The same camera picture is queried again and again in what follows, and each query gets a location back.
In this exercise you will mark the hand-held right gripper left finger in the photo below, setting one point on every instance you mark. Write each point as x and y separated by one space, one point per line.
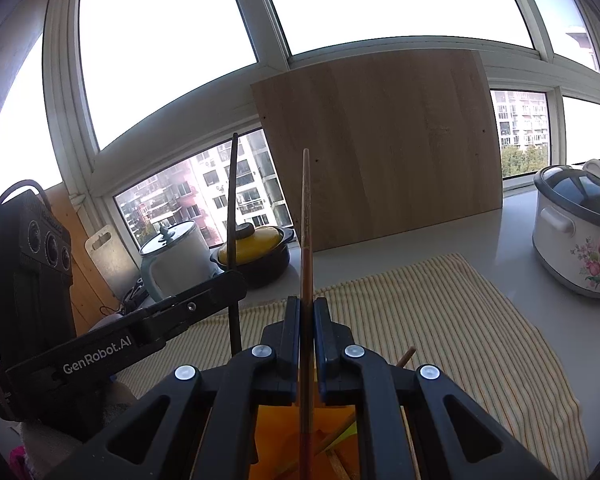
291 355

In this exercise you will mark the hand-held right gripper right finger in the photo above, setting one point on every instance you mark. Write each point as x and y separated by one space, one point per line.
325 355

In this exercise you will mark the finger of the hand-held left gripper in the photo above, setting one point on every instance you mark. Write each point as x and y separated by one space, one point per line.
205 300

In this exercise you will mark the dark brown chopstick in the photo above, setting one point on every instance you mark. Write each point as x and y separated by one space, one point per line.
230 240

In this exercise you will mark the yellow plastic bucket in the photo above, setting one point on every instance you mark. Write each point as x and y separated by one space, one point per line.
280 440

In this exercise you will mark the reddish brown chopstick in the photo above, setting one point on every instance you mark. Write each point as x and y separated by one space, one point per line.
305 260

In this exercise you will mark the person's left hand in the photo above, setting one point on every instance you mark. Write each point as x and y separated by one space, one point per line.
40 452

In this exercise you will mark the pale green electric cooker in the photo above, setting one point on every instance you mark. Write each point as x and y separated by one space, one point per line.
180 265

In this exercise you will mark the orange-brown plank board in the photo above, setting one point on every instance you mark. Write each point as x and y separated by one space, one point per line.
82 280

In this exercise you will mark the black pot with yellow lid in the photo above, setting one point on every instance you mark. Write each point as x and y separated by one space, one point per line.
265 265

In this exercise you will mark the black power strip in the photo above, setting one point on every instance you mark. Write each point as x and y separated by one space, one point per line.
135 295

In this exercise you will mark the light green plastic spoon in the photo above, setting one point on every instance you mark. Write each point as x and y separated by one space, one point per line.
351 430

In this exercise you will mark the striped yellow cloth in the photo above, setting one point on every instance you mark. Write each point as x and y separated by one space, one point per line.
430 310

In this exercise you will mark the large light wooden board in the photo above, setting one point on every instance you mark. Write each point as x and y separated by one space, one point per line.
380 160

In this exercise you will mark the white floral rice cooker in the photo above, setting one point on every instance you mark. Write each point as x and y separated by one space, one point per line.
570 255

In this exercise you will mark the white window frame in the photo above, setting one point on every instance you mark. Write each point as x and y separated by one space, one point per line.
256 10

